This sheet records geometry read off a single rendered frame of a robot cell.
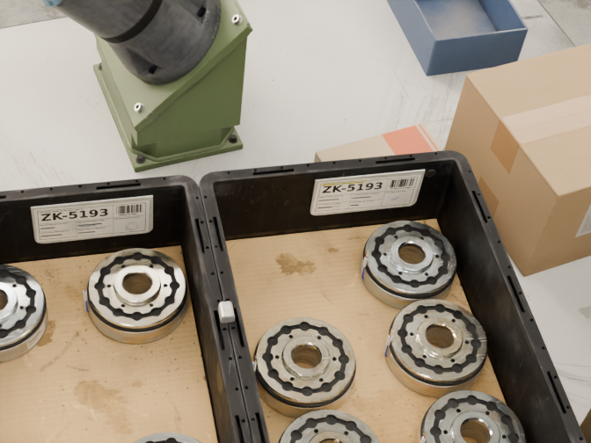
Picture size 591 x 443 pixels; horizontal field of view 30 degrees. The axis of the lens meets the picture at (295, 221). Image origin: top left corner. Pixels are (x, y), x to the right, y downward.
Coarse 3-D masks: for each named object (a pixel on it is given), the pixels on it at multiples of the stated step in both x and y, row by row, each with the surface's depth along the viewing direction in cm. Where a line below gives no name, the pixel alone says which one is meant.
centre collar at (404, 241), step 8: (400, 240) 121; (408, 240) 121; (416, 240) 122; (392, 248) 120; (400, 248) 121; (424, 248) 121; (392, 256) 120; (424, 256) 121; (432, 256) 120; (400, 264) 119; (408, 264) 119; (416, 264) 119; (424, 264) 120; (416, 272) 119
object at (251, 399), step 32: (352, 160) 120; (384, 160) 120; (416, 160) 121; (448, 160) 121; (480, 192) 118; (480, 224) 116; (224, 256) 110; (224, 288) 107; (512, 288) 112; (544, 352) 106; (256, 384) 100; (544, 384) 104; (256, 416) 100
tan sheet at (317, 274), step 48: (240, 240) 124; (288, 240) 125; (336, 240) 125; (240, 288) 120; (288, 288) 120; (336, 288) 121; (384, 336) 117; (384, 384) 114; (480, 384) 115; (384, 432) 110
